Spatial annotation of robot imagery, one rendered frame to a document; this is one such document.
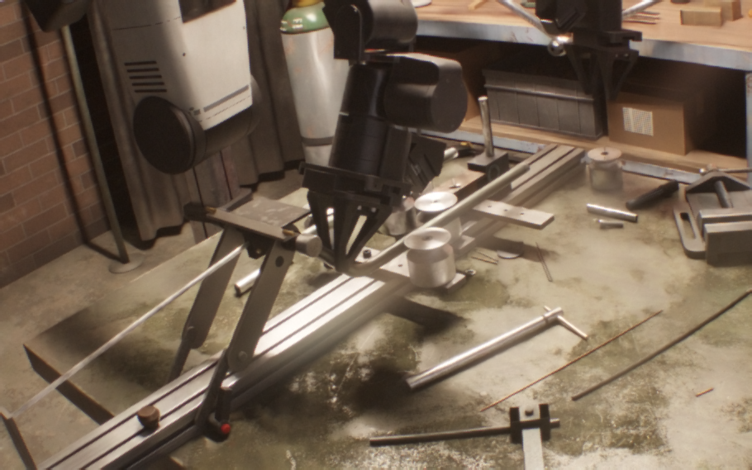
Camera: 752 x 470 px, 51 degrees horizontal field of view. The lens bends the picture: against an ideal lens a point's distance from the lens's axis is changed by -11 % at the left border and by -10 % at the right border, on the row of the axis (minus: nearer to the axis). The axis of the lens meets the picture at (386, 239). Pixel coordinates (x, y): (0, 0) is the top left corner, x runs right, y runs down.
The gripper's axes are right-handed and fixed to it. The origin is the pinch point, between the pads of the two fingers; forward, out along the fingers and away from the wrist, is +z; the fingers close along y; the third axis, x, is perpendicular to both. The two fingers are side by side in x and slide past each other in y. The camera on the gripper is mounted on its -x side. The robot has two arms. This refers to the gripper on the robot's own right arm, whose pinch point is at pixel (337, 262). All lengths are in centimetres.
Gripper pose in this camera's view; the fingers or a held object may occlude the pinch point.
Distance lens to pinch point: 88.1
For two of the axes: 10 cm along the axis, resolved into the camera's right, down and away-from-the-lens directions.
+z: -2.0, 9.8, 0.7
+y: -7.2, -2.0, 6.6
